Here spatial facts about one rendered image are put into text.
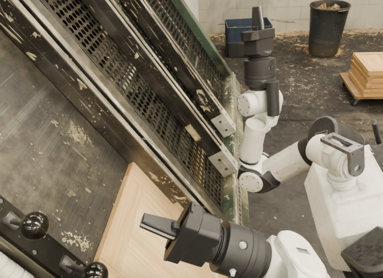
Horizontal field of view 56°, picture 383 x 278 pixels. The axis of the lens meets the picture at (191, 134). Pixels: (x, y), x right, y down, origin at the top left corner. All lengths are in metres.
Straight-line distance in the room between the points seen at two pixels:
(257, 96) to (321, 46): 4.26
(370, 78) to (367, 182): 3.15
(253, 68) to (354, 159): 0.39
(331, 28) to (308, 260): 4.65
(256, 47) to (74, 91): 0.48
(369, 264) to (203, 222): 0.30
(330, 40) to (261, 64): 4.24
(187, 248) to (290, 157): 0.57
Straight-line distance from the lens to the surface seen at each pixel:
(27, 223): 0.53
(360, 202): 0.85
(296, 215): 2.71
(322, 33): 5.19
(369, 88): 4.06
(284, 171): 1.13
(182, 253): 0.63
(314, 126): 1.07
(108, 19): 1.31
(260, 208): 2.71
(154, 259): 0.93
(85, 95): 0.93
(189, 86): 1.68
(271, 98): 1.01
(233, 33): 5.06
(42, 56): 0.93
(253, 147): 1.12
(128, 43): 1.32
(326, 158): 0.82
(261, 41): 1.01
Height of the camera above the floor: 1.90
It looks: 33 degrees down
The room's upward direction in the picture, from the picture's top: 3 degrees counter-clockwise
